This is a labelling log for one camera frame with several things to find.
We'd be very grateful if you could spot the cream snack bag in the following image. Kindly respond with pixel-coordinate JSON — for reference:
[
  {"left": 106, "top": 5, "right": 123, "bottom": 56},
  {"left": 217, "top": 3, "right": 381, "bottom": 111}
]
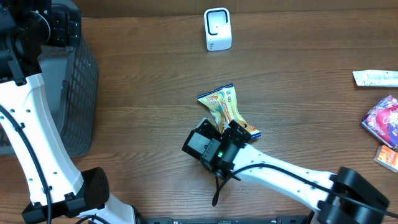
[{"left": 197, "top": 83, "right": 261, "bottom": 139}]

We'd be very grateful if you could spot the white conditioner tube gold cap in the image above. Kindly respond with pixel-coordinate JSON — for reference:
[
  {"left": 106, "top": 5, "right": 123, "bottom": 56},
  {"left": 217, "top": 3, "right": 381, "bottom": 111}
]
[{"left": 353, "top": 70, "right": 397, "bottom": 88}]

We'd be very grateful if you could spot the red purple liners pack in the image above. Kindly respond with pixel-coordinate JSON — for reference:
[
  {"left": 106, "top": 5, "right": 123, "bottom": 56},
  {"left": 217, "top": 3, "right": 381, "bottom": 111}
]
[{"left": 361, "top": 95, "right": 397, "bottom": 149}]

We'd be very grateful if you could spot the orange snack packet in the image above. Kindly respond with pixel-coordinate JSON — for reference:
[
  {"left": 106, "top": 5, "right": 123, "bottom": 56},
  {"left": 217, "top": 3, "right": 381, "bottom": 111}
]
[{"left": 374, "top": 145, "right": 397, "bottom": 172}]

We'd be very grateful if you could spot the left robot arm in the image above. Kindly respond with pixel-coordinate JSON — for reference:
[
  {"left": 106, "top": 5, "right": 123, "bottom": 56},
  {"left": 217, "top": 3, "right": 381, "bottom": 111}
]
[{"left": 1, "top": 1, "right": 139, "bottom": 224}]

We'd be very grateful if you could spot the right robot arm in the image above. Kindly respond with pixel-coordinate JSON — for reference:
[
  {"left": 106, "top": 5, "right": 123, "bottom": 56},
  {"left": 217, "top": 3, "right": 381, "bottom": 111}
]
[{"left": 182, "top": 118, "right": 397, "bottom": 224}]

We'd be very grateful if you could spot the white barcode scanner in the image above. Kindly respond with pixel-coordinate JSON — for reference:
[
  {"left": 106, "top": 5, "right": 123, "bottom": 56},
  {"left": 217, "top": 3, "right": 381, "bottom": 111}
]
[{"left": 203, "top": 7, "right": 233, "bottom": 52}]

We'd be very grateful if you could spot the grey plastic shopping basket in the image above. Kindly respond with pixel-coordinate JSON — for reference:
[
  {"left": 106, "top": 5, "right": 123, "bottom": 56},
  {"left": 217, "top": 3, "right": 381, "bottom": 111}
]
[{"left": 1, "top": 0, "right": 99, "bottom": 157}]

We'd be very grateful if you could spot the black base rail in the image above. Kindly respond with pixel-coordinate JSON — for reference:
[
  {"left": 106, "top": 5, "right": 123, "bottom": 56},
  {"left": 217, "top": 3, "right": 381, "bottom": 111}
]
[{"left": 136, "top": 215, "right": 310, "bottom": 224}]

